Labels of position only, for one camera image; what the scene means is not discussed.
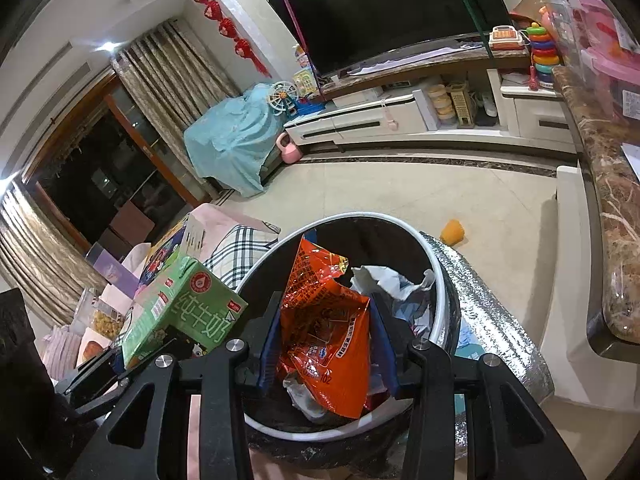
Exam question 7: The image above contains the rainbow ring stacker toy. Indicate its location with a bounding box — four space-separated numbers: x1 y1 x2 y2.
525 21 564 81

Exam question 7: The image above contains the green television strap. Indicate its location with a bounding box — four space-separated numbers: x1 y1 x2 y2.
440 0 496 67

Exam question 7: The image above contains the white paper sheet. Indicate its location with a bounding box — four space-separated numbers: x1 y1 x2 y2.
620 142 640 181

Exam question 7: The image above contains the toy cash register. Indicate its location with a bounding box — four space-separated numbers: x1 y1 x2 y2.
489 25 529 52

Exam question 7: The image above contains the ferris wheel toy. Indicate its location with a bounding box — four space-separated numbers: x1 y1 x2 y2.
267 81 299 114

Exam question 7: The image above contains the teal cover cloth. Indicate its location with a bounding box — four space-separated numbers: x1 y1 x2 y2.
183 84 321 199

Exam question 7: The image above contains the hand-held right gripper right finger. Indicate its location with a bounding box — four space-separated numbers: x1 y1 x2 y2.
369 297 586 480

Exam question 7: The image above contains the pink plastic storage box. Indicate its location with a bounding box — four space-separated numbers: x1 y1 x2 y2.
580 10 640 126

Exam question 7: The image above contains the white power strip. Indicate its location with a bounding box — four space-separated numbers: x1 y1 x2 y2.
470 90 499 116

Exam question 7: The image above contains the yellow toy basket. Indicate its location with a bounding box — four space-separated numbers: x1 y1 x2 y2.
447 87 476 129

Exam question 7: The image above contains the marble-top counter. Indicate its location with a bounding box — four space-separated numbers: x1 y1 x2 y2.
540 65 640 411

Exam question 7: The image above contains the purple bottle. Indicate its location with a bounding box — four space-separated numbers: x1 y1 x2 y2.
85 242 145 299

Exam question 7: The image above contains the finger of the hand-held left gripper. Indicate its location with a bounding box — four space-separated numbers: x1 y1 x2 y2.
54 349 124 397
75 379 132 421

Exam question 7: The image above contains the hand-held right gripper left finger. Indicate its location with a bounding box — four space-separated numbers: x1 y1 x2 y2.
67 290 283 480

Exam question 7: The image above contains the crumpled white paper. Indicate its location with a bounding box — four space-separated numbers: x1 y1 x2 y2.
350 265 437 334

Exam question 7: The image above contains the white television cabinet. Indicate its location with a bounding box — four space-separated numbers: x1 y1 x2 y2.
282 42 581 157

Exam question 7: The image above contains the white round trash bin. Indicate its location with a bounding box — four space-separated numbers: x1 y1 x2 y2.
234 212 461 471

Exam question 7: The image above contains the green milk carton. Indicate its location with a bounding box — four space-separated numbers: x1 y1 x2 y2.
120 255 249 369

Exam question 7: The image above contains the red hanging decoration string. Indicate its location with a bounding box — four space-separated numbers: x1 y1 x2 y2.
192 0 269 79

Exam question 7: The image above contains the large yellow foam fruit net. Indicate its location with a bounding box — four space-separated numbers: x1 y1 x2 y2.
440 219 466 246

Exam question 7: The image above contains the colourful picture book box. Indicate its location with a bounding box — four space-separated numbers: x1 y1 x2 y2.
139 212 209 291

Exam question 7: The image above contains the pink kettlebell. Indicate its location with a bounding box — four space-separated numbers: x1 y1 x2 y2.
276 132 301 164

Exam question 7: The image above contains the striped sofa cushion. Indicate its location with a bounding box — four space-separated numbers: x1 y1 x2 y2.
42 325 84 381

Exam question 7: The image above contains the red snack bag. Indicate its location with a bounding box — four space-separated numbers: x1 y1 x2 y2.
277 235 372 420

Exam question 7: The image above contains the colourful toy house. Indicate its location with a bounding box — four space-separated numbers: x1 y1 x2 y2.
292 70 319 96

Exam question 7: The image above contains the beige patterned curtain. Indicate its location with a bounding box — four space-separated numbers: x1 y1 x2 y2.
0 180 106 326
111 20 241 201

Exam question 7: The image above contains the wooden glass balcony door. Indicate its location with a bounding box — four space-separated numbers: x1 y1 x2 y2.
20 70 201 261

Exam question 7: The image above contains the red and yellow apple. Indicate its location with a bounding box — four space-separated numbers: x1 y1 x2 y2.
80 341 114 364

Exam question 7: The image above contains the stack of round yellow containers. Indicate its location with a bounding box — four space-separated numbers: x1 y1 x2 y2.
430 85 456 121

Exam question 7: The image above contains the clear plastic storage box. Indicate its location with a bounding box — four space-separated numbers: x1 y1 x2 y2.
547 0 601 56

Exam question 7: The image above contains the black flat television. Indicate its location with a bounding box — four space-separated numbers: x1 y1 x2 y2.
266 0 509 79

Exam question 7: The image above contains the clear plastic snack jar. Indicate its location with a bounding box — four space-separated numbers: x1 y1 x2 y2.
75 287 134 341

